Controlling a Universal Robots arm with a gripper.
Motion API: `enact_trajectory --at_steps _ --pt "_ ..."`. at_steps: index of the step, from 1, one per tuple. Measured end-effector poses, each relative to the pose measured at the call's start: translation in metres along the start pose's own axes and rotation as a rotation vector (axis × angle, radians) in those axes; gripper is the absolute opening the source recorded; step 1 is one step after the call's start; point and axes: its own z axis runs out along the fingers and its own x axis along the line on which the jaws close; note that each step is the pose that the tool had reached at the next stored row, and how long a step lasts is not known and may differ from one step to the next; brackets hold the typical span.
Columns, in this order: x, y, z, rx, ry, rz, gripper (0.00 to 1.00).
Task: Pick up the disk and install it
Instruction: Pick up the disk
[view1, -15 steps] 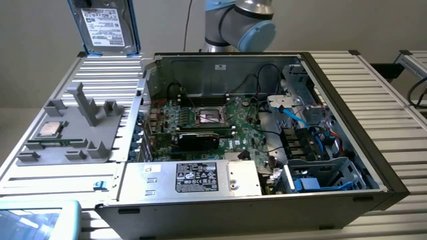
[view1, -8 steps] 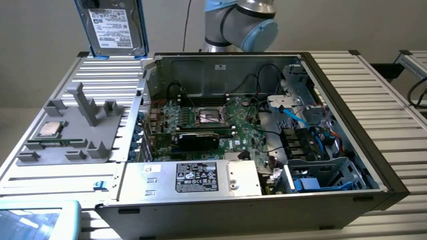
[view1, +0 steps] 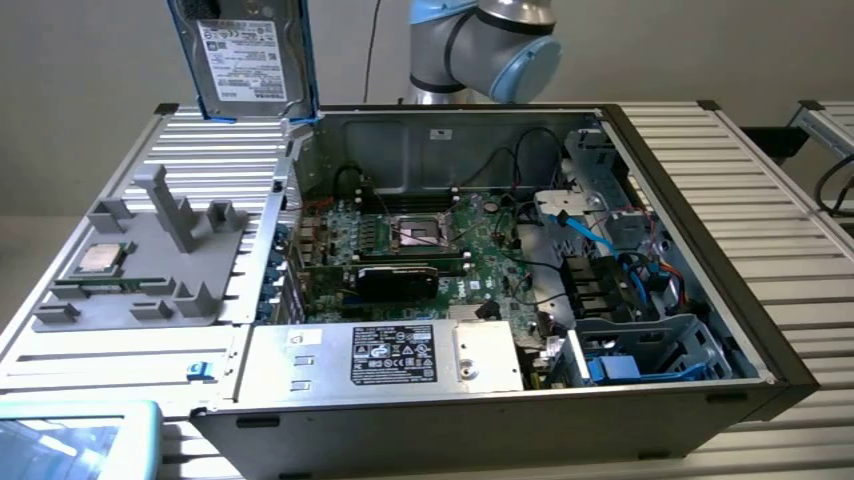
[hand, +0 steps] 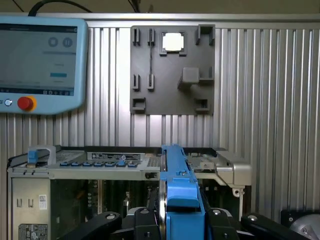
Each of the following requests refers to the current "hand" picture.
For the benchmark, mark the grey parts rack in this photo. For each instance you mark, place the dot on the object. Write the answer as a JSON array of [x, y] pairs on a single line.
[[172, 100]]

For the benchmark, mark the blue case latch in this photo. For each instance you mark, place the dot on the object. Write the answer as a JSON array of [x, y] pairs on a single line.
[[32, 156]]

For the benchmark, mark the silver power supply box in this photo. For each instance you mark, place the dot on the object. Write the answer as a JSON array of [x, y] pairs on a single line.
[[30, 200]]

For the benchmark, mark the silver CPU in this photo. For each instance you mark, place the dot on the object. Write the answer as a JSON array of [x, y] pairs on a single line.
[[173, 42]]

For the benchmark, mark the black mount plate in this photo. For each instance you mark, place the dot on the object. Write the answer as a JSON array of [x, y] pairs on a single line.
[[285, 217]]

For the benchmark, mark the open silver PC case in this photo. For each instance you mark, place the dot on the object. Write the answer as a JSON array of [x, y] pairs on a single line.
[[100, 172]]

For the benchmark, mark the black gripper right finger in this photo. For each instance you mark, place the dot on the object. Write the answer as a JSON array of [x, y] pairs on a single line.
[[260, 222]]

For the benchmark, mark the silver disk bay bracket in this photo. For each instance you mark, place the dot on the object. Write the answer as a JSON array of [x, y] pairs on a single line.
[[235, 172]]

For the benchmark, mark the thin black RAM stick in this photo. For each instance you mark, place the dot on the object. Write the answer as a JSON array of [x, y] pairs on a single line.
[[151, 60]]

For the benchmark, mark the light blue teach pendant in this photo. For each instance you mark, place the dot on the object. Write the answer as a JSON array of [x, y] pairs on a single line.
[[37, 62]]

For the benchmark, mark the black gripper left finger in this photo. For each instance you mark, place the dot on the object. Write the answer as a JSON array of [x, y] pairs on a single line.
[[105, 221]]

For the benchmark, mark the green motherboard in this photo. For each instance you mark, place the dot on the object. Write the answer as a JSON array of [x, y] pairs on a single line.
[[75, 200]]

